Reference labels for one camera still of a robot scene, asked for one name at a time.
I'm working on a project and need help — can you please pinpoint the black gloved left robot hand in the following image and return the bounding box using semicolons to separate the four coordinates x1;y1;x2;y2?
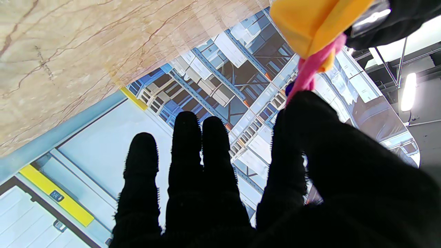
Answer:
344;0;441;51

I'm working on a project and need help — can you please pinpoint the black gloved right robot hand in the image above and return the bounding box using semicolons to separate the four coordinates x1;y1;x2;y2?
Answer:
109;90;441;248

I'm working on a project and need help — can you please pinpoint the yellow cloth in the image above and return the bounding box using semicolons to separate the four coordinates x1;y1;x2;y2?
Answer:
269;0;375;73

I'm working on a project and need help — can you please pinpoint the pink hair band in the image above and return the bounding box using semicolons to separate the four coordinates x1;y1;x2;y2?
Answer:
285;33;348;105

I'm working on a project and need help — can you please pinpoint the metal ceiling truss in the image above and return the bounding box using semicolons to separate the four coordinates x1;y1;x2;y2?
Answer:
373;36;409;89

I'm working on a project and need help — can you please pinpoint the ceiling tube light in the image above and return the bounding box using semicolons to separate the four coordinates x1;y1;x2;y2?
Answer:
400;72;418;113

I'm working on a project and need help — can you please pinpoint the warehouse print backdrop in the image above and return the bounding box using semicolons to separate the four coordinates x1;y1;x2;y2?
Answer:
0;7;421;248

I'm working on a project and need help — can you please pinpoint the white ceiling cable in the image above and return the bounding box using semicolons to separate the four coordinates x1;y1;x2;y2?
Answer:
408;118;441;127

